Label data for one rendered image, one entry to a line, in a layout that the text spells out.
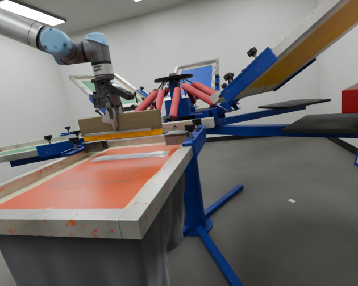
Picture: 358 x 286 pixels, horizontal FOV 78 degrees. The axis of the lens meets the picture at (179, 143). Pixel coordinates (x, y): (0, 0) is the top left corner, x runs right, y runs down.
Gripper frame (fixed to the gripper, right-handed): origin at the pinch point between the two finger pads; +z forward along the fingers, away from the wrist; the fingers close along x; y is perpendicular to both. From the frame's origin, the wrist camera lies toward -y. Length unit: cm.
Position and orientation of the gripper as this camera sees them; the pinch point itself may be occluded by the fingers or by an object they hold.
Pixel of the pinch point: (119, 126)
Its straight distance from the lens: 92.7
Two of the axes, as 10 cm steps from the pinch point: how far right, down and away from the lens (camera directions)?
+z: 1.4, 9.7, 2.1
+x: -2.5, 2.4, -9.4
